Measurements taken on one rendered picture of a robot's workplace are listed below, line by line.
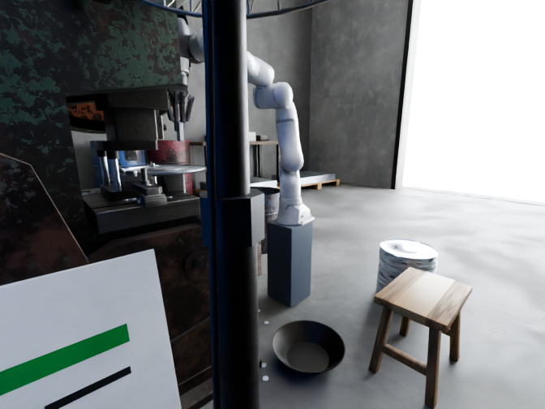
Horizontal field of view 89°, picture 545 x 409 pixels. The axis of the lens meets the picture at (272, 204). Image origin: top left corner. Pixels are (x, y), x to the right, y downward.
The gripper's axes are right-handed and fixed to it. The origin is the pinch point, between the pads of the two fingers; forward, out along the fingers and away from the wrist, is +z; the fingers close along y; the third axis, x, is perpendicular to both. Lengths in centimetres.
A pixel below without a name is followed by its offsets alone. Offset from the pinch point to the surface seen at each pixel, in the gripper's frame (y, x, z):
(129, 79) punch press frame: -21.9, -19.5, -12.4
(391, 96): 439, 141, -80
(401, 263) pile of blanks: 94, -50, 63
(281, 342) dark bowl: 27, -31, 88
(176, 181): -4.6, -5.0, 18.3
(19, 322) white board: -52, -29, 43
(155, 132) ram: -11.9, -7.5, 1.0
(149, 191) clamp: -20.1, -23.4, 18.2
